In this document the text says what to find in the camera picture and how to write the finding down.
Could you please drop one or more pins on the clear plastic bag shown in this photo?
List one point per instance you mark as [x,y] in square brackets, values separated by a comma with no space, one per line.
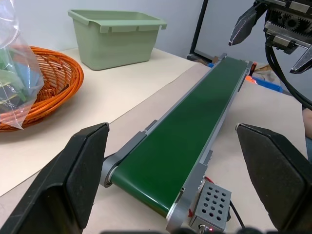
[14,36]

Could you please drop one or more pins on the person behind table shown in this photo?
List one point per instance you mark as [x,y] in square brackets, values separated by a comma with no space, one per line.
[307,124]

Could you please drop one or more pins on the blue plastic tray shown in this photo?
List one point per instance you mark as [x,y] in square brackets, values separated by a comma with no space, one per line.
[268,84]

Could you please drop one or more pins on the orange wicker basket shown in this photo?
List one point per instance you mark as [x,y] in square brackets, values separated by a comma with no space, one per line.
[61,80]

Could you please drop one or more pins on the grey perforated control box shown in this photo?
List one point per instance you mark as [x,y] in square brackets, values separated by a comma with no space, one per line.
[212,202]

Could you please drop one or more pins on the black metal frame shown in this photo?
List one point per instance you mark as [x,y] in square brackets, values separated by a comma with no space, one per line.
[198,29]

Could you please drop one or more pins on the pale green plastic bin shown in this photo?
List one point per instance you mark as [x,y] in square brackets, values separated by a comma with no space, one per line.
[117,44]

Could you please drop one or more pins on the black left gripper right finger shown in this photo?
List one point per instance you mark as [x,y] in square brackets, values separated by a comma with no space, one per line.
[280,175]

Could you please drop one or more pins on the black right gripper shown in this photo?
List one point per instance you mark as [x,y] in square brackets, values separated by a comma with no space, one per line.
[290,22]

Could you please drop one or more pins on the green conveyor belt unit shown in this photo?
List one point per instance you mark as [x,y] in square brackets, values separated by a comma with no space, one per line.
[185,122]

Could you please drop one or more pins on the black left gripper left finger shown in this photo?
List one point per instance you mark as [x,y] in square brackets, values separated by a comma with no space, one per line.
[48,185]

